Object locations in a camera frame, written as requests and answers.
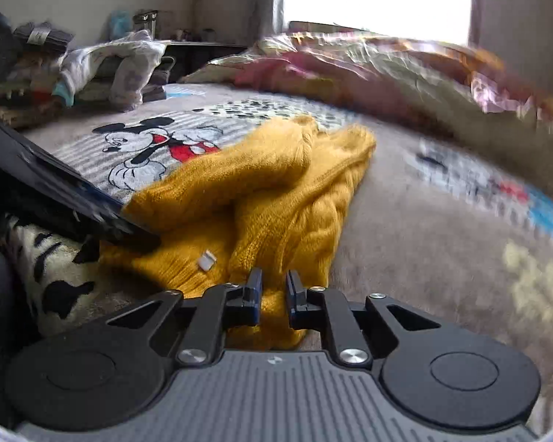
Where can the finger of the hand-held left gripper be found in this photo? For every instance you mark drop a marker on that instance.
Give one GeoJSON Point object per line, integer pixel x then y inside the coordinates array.
{"type": "Point", "coordinates": [64, 193]}

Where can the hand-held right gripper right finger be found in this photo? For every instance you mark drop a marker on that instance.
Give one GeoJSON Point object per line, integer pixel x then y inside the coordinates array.
{"type": "Point", "coordinates": [292, 301]}

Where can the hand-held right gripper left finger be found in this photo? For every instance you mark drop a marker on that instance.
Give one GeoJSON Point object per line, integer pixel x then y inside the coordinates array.
{"type": "Point", "coordinates": [256, 297]}

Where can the yellow knitted sweater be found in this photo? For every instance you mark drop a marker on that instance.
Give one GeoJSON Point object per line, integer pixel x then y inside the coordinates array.
{"type": "Point", "coordinates": [258, 179]}

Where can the pile of folded clothes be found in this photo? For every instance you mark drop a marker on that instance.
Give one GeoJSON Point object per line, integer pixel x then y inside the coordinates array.
{"type": "Point", "coordinates": [27, 96]}

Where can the cartoon mouse printed blanket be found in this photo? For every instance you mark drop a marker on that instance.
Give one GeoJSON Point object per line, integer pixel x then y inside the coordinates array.
{"type": "Point", "coordinates": [419, 248]}

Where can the white floral garment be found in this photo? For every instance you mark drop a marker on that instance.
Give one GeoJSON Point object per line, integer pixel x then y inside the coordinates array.
{"type": "Point", "coordinates": [120, 64]}

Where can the dark striped garment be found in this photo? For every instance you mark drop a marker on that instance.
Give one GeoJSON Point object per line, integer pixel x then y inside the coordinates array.
{"type": "Point", "coordinates": [41, 37]}

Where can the light blue packet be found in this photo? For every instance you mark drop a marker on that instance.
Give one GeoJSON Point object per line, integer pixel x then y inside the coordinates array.
{"type": "Point", "coordinates": [120, 20]}

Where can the dark desk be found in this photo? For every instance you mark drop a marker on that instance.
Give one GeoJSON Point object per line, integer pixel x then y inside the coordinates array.
{"type": "Point", "coordinates": [202, 57]}

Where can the floral pink quilt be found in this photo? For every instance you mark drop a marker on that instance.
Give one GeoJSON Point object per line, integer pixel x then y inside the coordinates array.
{"type": "Point", "coordinates": [373, 69]}

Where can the grey curtain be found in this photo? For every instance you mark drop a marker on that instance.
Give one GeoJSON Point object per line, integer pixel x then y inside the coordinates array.
{"type": "Point", "coordinates": [516, 14]}

